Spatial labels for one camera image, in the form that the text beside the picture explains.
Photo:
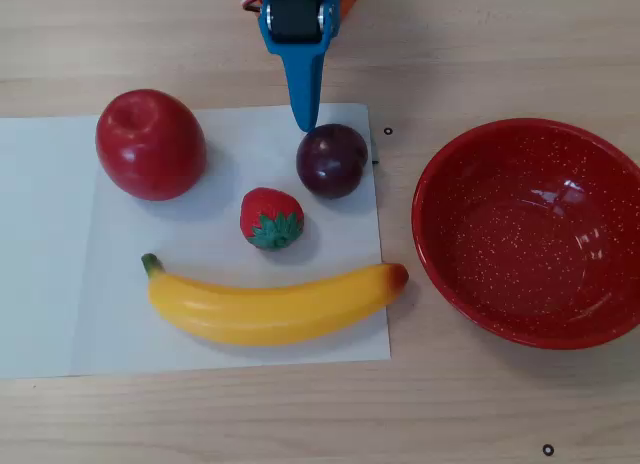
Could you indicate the yellow toy banana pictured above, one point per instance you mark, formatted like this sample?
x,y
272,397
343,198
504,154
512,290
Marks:
x,y
270,314

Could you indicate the red apple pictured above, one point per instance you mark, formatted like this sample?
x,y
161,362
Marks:
x,y
150,144

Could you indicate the red speckled bowl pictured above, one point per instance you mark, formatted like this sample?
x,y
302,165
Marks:
x,y
525,234

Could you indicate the red toy strawberry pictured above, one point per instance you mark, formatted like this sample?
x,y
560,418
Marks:
x,y
265,209

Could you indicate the white paper sheet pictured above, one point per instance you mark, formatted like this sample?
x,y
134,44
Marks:
x,y
200,234
40,234

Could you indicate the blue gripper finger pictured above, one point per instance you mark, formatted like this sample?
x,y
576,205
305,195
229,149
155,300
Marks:
x,y
302,84

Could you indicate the blue gripper body with motor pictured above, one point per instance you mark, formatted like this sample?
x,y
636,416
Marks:
x,y
296,15

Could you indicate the dark purple plum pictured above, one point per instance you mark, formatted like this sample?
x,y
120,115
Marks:
x,y
330,161

